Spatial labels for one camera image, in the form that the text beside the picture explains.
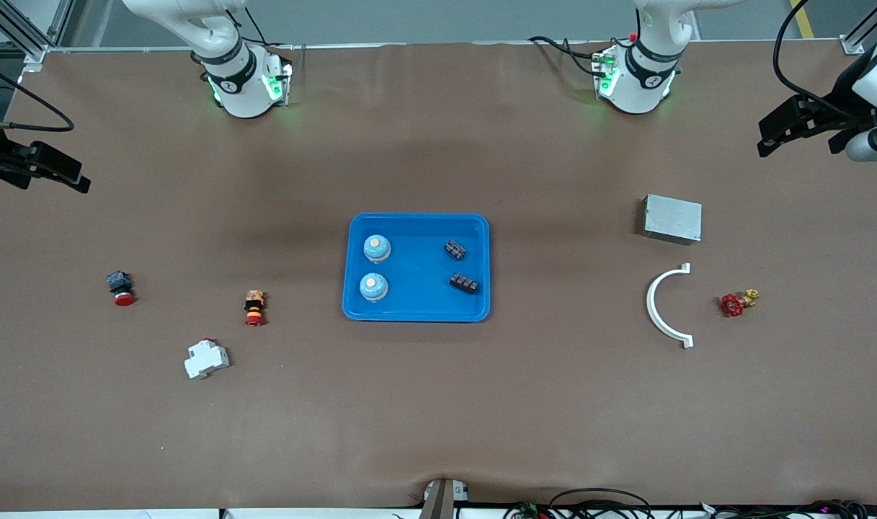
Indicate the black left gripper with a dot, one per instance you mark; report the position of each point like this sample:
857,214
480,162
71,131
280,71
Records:
836,105

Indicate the light blue round bell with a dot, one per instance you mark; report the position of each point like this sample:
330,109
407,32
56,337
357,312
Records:
377,249
373,287

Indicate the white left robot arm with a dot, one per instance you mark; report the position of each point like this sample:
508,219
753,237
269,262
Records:
643,79

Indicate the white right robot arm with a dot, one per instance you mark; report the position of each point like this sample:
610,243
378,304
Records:
236,79

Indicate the red mushroom button dark body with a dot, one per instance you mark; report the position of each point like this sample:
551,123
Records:
122,292

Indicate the grey metal box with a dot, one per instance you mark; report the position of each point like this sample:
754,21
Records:
672,218

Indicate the brass valve red handwheel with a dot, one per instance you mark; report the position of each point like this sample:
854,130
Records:
731,305

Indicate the white circuit breaker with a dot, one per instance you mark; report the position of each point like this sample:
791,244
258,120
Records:
206,358

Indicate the orange and red push button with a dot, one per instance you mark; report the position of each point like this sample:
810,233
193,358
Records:
254,306

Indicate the blue plastic tray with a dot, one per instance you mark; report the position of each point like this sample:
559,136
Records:
416,267

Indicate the aluminium frame corner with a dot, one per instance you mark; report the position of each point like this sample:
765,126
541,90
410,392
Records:
38,54
852,45

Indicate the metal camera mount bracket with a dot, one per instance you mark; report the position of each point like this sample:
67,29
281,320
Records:
438,501

